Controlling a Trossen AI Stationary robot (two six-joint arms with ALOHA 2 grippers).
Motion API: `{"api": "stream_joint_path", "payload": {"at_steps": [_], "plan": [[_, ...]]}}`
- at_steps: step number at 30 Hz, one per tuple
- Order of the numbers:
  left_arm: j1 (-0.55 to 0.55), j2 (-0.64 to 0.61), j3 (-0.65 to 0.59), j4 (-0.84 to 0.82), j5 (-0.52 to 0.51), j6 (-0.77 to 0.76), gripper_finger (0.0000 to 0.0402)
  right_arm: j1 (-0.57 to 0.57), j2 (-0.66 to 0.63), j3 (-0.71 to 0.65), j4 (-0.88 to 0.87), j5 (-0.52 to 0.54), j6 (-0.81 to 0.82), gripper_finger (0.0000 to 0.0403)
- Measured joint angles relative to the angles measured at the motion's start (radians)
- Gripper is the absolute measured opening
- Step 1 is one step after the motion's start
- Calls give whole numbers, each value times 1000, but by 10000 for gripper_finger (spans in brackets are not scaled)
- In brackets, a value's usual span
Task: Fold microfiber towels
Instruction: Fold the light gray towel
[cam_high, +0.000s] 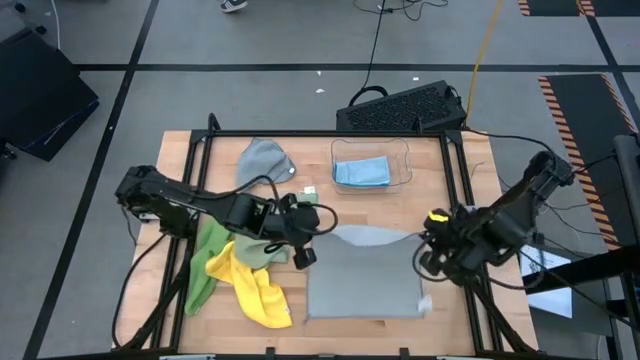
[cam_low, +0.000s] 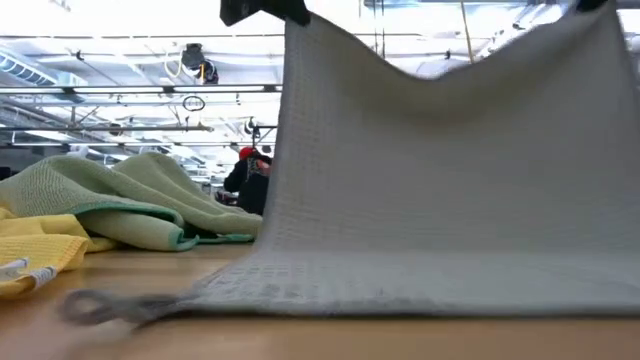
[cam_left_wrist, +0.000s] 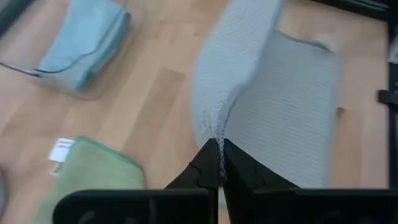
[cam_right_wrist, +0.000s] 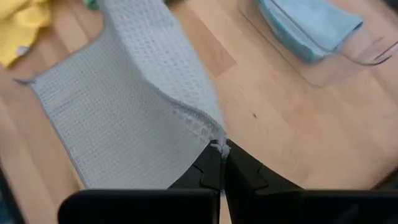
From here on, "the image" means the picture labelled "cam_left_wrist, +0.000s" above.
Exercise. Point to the grey waffle-weave towel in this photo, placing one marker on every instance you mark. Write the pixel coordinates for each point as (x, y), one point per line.
(280, 109)

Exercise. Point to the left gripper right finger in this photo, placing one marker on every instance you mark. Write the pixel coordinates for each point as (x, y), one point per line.
(280, 207)

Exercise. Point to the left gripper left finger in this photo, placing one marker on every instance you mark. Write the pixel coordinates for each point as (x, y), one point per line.
(149, 207)

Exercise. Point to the black metal table frame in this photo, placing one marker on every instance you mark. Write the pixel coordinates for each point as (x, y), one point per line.
(393, 140)

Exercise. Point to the pale green microfiber towel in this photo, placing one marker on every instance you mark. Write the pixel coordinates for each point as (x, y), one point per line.
(99, 168)

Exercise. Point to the light blue microfiber towel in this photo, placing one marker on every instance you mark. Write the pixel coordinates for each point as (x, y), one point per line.
(87, 37)

